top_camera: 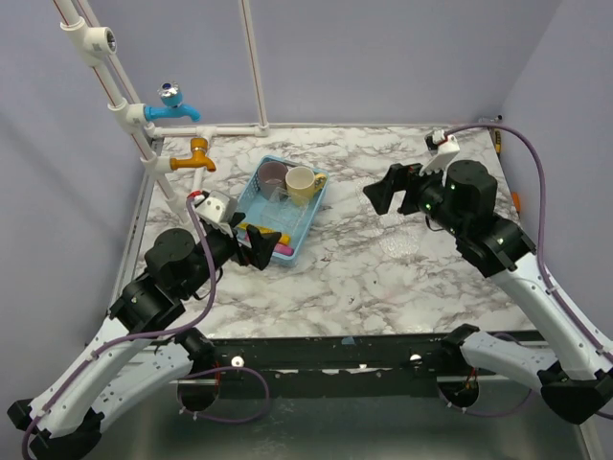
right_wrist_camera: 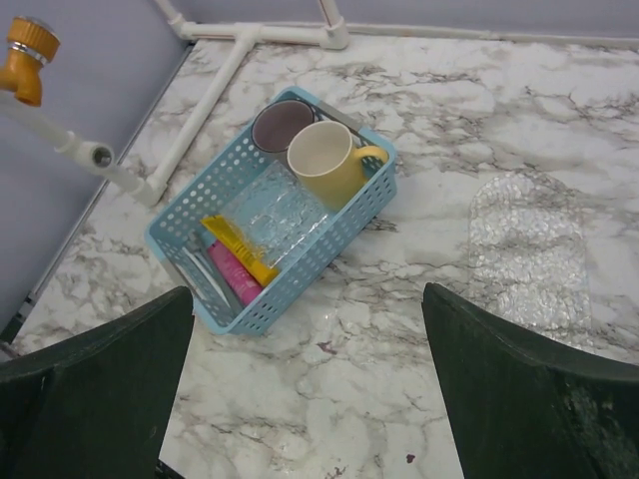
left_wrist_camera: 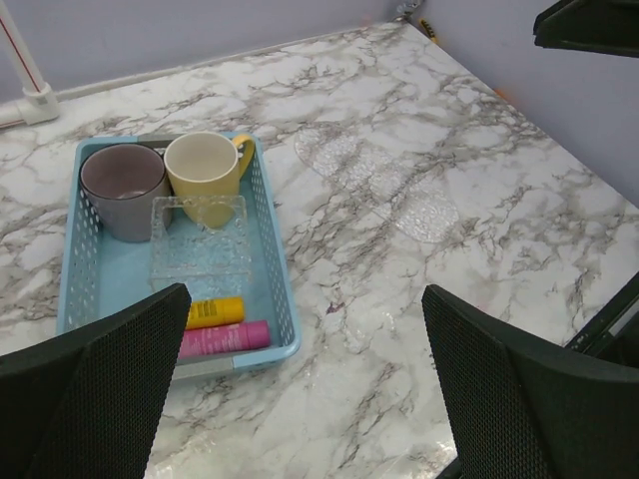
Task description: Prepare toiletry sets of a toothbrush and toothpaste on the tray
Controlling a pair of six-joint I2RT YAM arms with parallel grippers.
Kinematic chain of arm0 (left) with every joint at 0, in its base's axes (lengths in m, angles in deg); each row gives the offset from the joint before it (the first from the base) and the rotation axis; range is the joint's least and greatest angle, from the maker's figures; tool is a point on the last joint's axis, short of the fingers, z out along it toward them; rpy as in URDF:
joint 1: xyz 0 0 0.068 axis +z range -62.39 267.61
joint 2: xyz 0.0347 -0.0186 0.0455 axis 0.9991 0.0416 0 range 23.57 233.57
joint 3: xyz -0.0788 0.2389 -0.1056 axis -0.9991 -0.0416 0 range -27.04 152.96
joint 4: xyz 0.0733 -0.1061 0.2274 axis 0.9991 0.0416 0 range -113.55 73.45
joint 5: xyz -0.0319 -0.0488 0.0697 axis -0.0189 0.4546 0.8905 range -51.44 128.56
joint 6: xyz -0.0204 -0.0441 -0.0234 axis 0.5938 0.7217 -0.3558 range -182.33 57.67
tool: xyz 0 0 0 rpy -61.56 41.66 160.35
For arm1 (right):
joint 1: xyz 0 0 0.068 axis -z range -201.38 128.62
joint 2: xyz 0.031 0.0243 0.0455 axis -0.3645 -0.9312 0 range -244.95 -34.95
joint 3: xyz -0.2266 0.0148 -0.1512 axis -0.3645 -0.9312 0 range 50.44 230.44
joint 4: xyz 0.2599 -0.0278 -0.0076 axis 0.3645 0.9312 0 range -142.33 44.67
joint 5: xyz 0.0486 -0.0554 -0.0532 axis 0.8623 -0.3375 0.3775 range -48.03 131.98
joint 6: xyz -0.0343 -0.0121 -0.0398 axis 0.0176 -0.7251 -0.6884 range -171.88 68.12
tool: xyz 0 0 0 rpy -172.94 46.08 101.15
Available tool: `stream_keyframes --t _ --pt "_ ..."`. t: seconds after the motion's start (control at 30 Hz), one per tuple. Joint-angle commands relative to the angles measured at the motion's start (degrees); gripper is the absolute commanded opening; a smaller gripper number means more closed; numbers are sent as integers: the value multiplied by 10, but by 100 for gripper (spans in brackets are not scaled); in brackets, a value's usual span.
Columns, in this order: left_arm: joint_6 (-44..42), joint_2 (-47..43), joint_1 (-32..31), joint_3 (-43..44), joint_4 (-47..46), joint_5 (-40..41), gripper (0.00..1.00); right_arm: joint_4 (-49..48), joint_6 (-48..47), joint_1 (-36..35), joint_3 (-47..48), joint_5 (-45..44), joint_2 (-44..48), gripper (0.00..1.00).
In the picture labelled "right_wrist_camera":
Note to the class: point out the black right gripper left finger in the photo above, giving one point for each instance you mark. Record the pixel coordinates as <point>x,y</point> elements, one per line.
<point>98,404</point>

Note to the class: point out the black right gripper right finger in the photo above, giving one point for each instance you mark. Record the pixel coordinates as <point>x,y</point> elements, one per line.
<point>521,405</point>

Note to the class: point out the clear textured glass tray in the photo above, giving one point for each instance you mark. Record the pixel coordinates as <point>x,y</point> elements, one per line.
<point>526,254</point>

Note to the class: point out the light blue perforated basket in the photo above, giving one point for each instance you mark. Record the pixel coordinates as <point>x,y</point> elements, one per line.
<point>211,190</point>

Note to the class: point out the yellow mug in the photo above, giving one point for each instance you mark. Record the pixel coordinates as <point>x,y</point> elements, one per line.
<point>326,160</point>

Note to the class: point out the purple mug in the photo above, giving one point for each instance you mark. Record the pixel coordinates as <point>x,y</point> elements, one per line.
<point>276,125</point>

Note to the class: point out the clear glass organizer insert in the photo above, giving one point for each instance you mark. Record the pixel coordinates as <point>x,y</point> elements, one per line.
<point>277,216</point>

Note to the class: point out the orange tap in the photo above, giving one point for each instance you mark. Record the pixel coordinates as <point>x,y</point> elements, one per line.
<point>31,45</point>

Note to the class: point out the white pvc pipe frame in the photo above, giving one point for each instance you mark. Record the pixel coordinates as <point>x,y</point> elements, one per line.
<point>98,158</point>

